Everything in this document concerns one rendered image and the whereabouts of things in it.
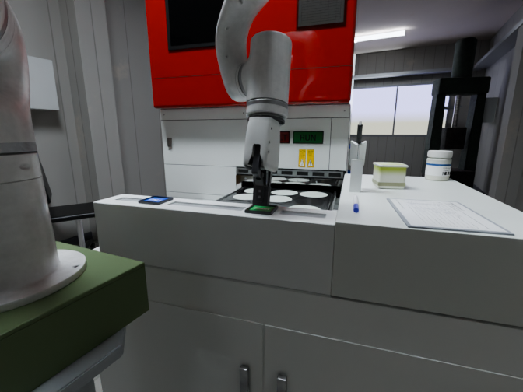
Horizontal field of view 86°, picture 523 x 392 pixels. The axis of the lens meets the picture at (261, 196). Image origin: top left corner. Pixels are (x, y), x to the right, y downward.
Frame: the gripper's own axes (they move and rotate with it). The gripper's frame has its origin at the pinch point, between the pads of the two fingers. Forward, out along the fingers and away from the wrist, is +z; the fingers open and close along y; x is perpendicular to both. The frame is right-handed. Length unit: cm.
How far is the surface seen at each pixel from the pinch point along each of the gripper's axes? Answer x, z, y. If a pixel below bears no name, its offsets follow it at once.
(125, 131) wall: -237, -60, -213
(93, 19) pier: -221, -150, -150
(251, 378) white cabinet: -0.8, 40.4, -3.8
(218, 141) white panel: -38, -21, -55
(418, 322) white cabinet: 29.9, 20.0, 0.2
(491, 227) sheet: 39.3, 2.5, 0.4
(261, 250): 1.3, 10.7, 2.2
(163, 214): -20.5, 5.3, 3.4
